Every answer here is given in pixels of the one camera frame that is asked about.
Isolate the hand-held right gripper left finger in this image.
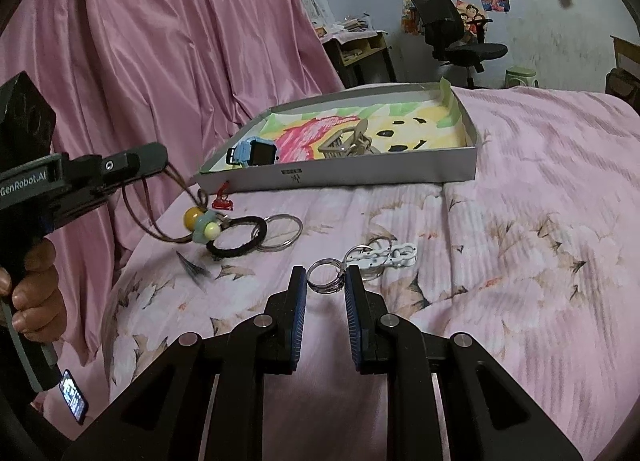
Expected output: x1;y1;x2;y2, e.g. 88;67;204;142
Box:
60;265;307;461

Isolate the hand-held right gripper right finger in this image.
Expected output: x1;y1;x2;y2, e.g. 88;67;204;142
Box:
343;265;586;461

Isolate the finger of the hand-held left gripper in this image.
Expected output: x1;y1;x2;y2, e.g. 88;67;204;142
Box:
65;142;169;192

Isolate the small silver key ring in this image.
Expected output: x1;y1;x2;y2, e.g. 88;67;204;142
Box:
306;259;347;294

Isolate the white chain keychain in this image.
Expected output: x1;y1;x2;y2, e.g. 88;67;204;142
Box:
344;237;418;282

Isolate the brown cord beaded necklace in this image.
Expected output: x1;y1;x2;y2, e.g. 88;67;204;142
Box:
120;164;236;245

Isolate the black hair tie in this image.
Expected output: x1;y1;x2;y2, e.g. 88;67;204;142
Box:
206;216;269;259

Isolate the red charm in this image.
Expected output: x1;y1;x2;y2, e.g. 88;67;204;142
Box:
212;182;235;212

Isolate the shallow grey cardboard box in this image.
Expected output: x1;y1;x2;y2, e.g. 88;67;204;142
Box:
192;78;478;193

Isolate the person's left hand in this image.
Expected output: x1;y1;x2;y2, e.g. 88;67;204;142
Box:
0;240;69;345

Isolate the pink satin curtain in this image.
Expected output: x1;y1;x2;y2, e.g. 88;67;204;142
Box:
0;0;347;392

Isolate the blue smartwatch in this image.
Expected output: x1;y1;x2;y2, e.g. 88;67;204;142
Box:
226;138;280;168

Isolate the beige hair claw clip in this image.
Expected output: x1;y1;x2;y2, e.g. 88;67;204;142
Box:
318;119;374;160

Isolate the black smartphone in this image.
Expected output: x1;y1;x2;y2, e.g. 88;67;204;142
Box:
59;368;90;426

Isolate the wooden desk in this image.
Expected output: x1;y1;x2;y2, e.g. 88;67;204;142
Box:
320;30;399;90

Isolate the stack of books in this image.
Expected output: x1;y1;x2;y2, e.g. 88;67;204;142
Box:
314;15;377;38

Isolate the green plastic stool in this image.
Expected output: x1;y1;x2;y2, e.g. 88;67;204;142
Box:
504;68;540;89

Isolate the black office chair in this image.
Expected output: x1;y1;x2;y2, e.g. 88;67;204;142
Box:
404;0;509;90

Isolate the dark bag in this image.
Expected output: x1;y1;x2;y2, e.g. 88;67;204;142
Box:
604;68;640;110

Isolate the wooden cabinet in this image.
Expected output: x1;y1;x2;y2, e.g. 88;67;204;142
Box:
610;36;640;73

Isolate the colourful patterned wall hanging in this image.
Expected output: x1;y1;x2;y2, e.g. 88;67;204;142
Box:
401;0;421;35

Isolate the cartoon children wall poster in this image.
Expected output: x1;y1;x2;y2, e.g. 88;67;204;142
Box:
456;0;490;36

